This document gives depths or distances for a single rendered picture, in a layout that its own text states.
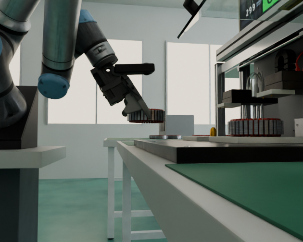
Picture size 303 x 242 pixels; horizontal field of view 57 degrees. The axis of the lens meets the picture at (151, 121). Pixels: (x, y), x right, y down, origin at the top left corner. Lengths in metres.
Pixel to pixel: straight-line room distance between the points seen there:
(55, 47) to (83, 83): 4.70
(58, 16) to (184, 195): 0.54
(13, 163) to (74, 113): 4.63
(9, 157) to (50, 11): 0.34
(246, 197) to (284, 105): 0.84
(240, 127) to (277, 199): 0.42
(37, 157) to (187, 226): 0.56
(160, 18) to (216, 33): 1.18
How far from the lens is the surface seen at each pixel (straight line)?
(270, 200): 0.17
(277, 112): 1.03
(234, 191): 0.19
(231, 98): 0.85
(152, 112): 0.76
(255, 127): 0.58
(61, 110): 5.36
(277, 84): 0.66
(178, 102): 5.48
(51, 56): 0.71
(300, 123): 0.72
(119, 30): 5.65
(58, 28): 0.67
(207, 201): 0.17
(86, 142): 5.30
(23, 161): 0.72
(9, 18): 0.84
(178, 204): 0.20
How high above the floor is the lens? 0.79
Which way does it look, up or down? 3 degrees up
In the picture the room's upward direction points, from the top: straight up
